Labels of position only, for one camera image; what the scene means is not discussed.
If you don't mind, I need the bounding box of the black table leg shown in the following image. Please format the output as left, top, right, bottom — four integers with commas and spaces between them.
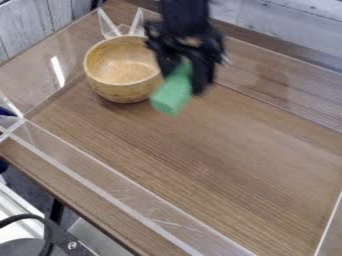
49, 199, 64, 224

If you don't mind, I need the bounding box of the black metal bracket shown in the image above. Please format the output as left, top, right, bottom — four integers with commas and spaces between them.
45, 220, 99, 256

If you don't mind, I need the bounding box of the clear acrylic tray wall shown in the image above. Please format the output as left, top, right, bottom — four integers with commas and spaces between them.
0, 15, 342, 256

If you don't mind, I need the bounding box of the light wooden bowl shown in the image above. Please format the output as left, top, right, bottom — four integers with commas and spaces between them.
83, 35, 163, 103

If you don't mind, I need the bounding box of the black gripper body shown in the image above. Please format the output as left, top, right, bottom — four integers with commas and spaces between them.
143, 20, 228, 64

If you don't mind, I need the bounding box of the blue object at left edge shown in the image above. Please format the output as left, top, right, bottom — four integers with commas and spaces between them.
0, 106, 18, 175

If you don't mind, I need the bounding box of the green rectangular block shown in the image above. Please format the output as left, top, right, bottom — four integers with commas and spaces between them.
149, 62, 192, 116

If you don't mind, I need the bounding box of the black cable loop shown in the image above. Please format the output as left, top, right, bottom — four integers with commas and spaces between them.
0, 213, 56, 256

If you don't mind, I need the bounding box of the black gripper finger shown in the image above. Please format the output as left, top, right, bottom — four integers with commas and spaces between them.
191, 54, 216, 95
156, 51, 181, 77

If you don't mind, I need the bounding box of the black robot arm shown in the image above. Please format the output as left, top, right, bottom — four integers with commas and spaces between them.
143, 0, 226, 95

